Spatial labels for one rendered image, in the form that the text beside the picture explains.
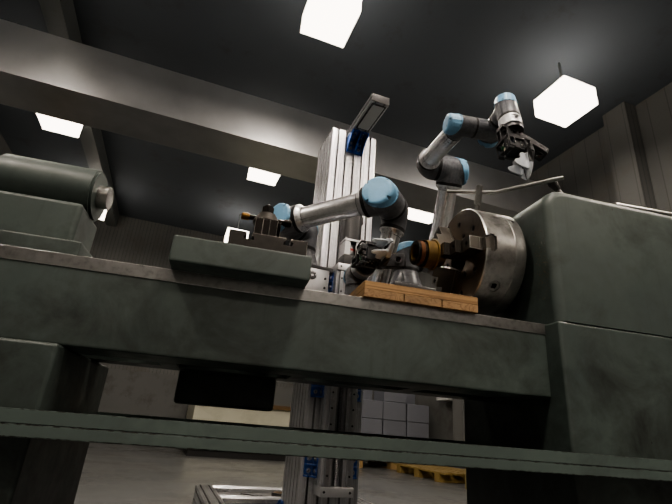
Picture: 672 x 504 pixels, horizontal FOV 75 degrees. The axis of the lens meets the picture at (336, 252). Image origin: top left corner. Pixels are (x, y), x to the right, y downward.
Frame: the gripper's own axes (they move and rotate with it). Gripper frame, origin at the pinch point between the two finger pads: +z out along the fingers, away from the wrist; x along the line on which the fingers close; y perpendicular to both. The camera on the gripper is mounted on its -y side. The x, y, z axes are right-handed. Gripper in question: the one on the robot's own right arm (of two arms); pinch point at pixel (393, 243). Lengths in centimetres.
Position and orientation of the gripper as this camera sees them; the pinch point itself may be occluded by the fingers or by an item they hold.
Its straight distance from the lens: 128.9
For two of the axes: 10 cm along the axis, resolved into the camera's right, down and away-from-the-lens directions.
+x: 0.6, -9.3, 3.7
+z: 2.5, -3.5, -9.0
